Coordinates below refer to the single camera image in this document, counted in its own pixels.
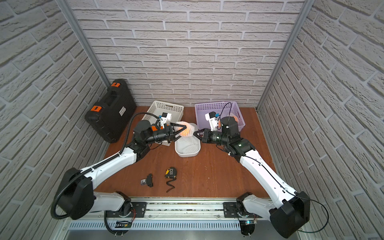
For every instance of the black plastic tool case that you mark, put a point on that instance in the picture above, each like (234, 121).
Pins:
(111, 114)

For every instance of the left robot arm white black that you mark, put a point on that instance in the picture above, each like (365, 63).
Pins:
(76, 195)

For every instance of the purple perforated plastic basket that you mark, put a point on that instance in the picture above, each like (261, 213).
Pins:
(223, 108)

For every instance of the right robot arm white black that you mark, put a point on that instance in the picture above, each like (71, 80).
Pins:
(287, 210)

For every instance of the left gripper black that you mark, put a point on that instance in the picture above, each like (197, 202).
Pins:
(170, 133)

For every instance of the yellow black tape measure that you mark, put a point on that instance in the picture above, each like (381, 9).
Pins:
(171, 173)

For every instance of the aluminium mounting rail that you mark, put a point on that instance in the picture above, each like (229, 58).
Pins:
(177, 214)

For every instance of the white foam net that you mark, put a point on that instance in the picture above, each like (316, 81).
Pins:
(188, 148)

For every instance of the white plastic tub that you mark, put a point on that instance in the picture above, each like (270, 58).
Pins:
(192, 139)

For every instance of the small black gripper part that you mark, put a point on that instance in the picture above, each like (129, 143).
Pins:
(148, 181)

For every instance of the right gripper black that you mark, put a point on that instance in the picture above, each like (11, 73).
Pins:
(207, 135)

